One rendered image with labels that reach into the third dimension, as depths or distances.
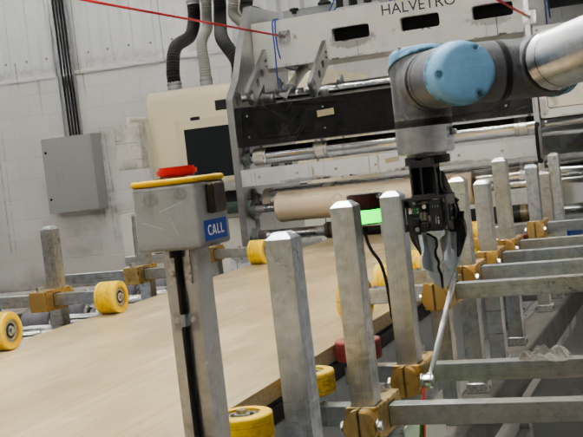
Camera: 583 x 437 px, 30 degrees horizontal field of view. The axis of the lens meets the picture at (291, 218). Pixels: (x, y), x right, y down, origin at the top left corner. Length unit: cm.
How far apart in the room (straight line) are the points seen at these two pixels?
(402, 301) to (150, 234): 80
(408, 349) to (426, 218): 24
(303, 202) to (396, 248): 253
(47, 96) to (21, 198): 117
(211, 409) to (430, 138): 73
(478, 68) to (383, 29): 292
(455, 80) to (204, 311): 63
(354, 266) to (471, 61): 33
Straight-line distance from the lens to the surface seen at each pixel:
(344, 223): 154
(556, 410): 157
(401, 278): 179
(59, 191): 1182
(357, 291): 155
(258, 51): 467
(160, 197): 106
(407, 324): 180
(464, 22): 441
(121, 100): 1168
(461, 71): 157
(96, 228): 1188
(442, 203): 169
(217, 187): 106
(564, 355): 180
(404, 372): 179
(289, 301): 132
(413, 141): 169
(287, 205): 433
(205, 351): 108
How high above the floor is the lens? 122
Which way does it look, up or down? 3 degrees down
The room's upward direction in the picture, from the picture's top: 6 degrees counter-clockwise
